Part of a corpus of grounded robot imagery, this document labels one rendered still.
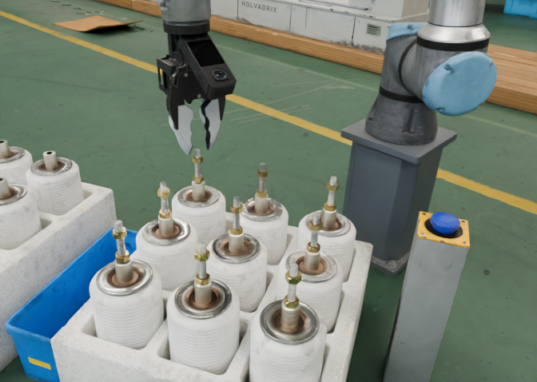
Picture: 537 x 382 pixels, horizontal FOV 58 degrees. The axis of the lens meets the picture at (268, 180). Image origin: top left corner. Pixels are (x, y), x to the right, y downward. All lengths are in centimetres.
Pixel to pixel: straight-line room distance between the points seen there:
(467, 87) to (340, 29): 201
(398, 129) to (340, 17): 187
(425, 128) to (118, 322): 68
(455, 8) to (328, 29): 207
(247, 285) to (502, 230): 85
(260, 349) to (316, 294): 12
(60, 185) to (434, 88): 70
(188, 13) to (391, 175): 53
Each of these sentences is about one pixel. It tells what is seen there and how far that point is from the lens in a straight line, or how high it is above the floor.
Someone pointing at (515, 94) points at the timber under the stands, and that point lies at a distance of 240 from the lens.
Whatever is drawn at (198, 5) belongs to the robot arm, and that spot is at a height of 58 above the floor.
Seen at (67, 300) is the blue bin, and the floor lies 6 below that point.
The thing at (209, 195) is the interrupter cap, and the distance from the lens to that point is 87.
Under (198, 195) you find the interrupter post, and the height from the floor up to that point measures 26.
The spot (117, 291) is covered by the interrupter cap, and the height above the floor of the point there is 25.
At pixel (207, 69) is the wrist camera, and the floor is 50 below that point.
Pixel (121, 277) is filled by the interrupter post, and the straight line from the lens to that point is 69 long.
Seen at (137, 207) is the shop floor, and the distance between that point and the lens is 134.
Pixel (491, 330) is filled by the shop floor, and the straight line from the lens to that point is 109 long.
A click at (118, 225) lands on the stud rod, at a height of 34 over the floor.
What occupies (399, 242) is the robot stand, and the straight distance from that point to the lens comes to 112.
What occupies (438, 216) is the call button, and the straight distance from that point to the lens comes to 73.
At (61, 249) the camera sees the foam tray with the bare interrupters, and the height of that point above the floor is 14.
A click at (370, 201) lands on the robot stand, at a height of 16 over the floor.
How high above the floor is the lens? 70
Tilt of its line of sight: 29 degrees down
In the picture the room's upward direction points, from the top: 3 degrees clockwise
